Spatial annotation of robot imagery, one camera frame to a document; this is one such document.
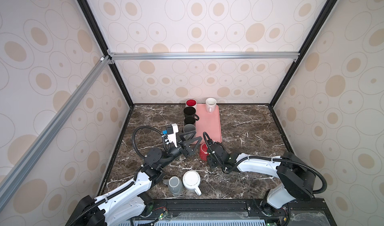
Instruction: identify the grey mug row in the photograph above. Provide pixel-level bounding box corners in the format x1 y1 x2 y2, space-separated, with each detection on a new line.
163 176 184 196
183 124 196 133

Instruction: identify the black mug white rim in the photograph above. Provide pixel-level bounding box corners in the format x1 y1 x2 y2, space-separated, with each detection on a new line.
184 116 197 126

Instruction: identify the black and white mug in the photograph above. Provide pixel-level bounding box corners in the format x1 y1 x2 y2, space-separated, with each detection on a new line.
183 107 200 121

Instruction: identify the white mug red inside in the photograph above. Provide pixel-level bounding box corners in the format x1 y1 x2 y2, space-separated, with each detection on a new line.
186 99 198 109

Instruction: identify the pink mug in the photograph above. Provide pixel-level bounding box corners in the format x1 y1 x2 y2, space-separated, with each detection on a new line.
206 98 217 113

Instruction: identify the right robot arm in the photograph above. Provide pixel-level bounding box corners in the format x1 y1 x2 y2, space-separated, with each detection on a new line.
207 142 316 215

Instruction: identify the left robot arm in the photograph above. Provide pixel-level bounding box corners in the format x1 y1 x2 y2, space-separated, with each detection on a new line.
67 131 202 226

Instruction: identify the large white ribbed mug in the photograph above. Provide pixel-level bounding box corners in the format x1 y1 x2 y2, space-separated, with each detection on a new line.
183 170 202 196

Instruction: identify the grey mug front row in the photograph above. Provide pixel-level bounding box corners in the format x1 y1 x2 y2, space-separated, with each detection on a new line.
163 176 184 196

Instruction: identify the pink plastic tray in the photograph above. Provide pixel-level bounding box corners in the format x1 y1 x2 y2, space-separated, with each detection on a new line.
195 104 222 143

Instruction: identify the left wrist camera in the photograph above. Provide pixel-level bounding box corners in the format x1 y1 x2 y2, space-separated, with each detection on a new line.
162 124 179 148

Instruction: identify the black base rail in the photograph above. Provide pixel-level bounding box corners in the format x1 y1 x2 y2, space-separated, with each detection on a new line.
121 199 336 226

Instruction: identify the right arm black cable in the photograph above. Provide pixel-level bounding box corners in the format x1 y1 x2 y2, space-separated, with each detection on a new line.
202 131 328 195

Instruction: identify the horizontal aluminium frame bar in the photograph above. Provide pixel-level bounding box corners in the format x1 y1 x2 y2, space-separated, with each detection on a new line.
102 51 300 62

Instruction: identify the black left corner post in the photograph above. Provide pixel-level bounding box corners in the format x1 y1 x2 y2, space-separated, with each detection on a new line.
76 0 134 108

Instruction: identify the black corner post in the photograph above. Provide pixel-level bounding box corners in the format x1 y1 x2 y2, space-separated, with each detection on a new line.
76 0 134 108
270 0 338 109

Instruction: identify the left aluminium frame bar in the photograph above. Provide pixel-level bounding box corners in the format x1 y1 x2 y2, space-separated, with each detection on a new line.
1 55 111 210

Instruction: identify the black right corner post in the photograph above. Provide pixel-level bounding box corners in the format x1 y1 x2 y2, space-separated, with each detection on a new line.
270 0 338 109

